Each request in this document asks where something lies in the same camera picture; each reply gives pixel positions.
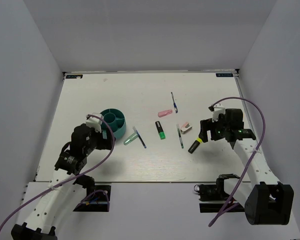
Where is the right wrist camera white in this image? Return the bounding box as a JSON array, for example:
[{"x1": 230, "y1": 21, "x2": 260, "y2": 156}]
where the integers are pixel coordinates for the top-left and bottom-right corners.
[{"x1": 208, "y1": 103, "x2": 226, "y2": 122}]

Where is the teal round divided organizer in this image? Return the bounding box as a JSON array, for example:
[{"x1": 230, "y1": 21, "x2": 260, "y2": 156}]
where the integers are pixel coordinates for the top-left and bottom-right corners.
[{"x1": 100, "y1": 108, "x2": 126, "y2": 140}]

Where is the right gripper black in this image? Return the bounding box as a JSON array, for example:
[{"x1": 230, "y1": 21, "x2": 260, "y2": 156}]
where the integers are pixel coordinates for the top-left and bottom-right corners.
[{"x1": 198, "y1": 113, "x2": 230, "y2": 143}]

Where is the pink white mini stapler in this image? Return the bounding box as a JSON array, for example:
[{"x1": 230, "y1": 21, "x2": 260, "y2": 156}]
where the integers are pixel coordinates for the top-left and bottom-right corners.
[{"x1": 180, "y1": 122, "x2": 193, "y2": 134}]

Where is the corner label sticker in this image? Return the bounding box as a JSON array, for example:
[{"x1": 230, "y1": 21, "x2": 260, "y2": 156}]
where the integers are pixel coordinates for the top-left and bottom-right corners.
[
  {"x1": 215, "y1": 72, "x2": 234, "y2": 78},
  {"x1": 65, "y1": 74, "x2": 83, "y2": 79}
]

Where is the pink eraser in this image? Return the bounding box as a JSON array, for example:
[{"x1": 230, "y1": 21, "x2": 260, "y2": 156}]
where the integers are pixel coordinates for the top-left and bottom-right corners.
[{"x1": 157, "y1": 109, "x2": 173, "y2": 118}]

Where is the blue gel pen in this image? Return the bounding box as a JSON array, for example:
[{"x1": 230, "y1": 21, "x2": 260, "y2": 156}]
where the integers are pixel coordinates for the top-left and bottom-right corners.
[{"x1": 132, "y1": 126, "x2": 147, "y2": 149}]

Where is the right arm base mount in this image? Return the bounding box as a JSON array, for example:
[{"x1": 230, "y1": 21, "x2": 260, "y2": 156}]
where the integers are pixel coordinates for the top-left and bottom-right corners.
[{"x1": 193, "y1": 173, "x2": 240, "y2": 213}]

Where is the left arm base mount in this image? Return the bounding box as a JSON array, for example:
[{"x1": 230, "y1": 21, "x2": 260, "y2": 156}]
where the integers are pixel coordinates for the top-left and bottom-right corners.
[{"x1": 73, "y1": 184, "x2": 112, "y2": 213}]

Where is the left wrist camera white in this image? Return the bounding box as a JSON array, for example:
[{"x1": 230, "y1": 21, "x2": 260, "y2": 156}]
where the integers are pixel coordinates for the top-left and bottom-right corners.
[{"x1": 85, "y1": 115, "x2": 103, "y2": 133}]

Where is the left corner label sticker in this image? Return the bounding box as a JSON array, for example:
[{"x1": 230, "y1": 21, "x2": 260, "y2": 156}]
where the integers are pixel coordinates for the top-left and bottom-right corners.
[{"x1": 65, "y1": 74, "x2": 83, "y2": 79}]

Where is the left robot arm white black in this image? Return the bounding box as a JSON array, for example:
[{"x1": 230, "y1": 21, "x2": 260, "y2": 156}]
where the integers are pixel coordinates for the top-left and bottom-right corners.
[{"x1": 11, "y1": 121, "x2": 116, "y2": 240}]

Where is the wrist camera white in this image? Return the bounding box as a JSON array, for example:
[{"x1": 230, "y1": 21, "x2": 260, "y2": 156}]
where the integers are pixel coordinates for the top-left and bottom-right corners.
[
  {"x1": 85, "y1": 115, "x2": 103, "y2": 133},
  {"x1": 208, "y1": 103, "x2": 226, "y2": 122}
]

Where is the right corner label sticker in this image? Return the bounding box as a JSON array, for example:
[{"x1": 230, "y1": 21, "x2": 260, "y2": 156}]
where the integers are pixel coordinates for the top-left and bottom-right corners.
[{"x1": 215, "y1": 72, "x2": 234, "y2": 78}]

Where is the green cap black highlighter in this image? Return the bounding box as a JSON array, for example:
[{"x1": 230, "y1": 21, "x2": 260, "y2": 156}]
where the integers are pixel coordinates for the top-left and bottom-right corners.
[{"x1": 155, "y1": 121, "x2": 166, "y2": 140}]

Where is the yellow cap black highlighter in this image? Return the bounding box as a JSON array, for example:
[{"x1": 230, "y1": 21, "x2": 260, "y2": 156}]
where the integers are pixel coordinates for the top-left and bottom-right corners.
[{"x1": 188, "y1": 137, "x2": 203, "y2": 154}]

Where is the clear green pen cap tube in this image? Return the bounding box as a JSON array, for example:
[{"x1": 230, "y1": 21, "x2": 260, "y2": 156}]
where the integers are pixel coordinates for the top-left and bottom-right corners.
[{"x1": 123, "y1": 132, "x2": 138, "y2": 146}]

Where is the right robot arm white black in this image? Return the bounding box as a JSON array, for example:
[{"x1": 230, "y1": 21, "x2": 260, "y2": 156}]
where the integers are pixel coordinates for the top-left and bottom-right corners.
[{"x1": 194, "y1": 104, "x2": 294, "y2": 225}]

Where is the green gel pen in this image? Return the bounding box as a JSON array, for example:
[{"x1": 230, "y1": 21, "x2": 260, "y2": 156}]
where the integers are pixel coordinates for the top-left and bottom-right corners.
[{"x1": 176, "y1": 124, "x2": 184, "y2": 149}]

